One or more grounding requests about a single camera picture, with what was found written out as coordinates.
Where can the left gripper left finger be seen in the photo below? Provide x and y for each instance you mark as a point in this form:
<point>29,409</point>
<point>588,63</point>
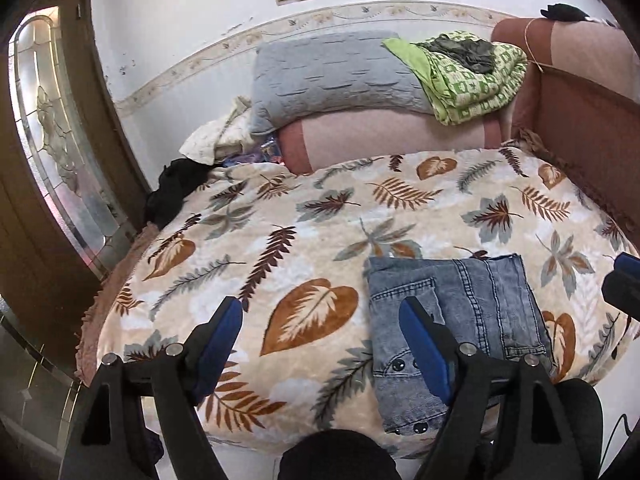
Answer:
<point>185,375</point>

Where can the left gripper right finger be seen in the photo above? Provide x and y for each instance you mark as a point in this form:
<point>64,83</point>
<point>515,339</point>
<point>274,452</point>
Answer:
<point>455,374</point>

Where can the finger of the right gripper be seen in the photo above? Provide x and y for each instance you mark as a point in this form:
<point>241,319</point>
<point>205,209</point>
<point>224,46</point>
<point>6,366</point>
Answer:
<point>621,287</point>

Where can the blue denim pants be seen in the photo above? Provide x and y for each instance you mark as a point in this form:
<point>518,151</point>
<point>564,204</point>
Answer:
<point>485,302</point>

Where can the leaf pattern fleece blanket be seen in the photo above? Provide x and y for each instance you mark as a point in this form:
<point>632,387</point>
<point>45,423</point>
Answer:
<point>294,249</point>

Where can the pink brown sofa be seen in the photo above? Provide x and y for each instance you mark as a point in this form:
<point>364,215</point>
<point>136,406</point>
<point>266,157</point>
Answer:
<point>578,108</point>

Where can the black cloth at sofa edge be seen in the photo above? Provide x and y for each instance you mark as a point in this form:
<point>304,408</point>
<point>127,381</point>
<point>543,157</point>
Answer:
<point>177,180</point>

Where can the white crumpled cloth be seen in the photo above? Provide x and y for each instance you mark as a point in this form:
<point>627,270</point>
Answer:
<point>223,137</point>

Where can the colourful packet beside pillow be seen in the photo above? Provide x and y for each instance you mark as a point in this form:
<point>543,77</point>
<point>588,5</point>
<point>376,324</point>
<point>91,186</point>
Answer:
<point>267,151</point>

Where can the green patterned folded blanket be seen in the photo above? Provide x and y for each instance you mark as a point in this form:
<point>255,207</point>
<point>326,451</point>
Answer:
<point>456,94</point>

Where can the dark cloth on green blanket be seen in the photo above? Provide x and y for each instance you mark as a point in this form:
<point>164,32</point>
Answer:
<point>476,55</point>

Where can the wooden glass panel door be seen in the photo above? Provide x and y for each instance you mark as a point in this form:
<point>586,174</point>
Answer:
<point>71,194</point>

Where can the black item on sofa back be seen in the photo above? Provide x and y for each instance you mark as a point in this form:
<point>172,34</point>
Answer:
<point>562,12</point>

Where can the grey quilted pillow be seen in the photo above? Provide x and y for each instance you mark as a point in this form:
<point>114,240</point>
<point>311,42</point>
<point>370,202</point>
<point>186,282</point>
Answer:
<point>293,79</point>

